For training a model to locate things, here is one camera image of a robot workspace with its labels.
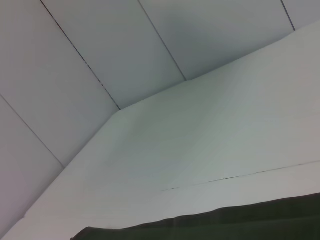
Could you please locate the dark green shirt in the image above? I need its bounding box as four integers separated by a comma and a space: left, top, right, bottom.
71, 192, 320, 240

